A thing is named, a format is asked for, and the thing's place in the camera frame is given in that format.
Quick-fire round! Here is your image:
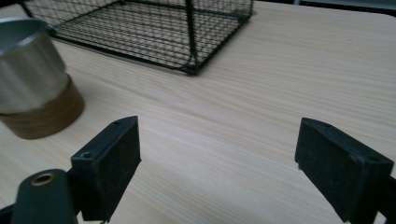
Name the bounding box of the black wire mesh basket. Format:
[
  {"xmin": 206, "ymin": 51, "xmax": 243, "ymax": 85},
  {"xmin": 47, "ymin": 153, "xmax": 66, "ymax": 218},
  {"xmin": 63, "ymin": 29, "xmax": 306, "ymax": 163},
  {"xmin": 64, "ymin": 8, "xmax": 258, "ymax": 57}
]
[{"xmin": 19, "ymin": 0, "xmax": 255, "ymax": 77}]

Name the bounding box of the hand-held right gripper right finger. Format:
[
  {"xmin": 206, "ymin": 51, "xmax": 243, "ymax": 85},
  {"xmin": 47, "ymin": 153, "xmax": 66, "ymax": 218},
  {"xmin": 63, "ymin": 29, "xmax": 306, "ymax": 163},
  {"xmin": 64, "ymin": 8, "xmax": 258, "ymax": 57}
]
[{"xmin": 294, "ymin": 117, "xmax": 395, "ymax": 224}]

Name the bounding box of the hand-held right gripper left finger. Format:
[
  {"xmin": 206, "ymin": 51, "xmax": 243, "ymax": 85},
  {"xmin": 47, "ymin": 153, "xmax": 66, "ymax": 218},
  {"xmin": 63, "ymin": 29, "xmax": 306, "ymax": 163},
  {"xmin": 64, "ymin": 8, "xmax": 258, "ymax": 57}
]
[{"xmin": 70, "ymin": 115, "xmax": 142, "ymax": 223}]

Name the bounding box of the metal cup with wooden base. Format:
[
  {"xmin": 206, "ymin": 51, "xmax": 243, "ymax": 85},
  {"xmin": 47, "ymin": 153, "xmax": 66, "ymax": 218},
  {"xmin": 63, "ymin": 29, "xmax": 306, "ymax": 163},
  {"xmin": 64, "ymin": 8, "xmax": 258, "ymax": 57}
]
[{"xmin": 0, "ymin": 17, "xmax": 86, "ymax": 140}]

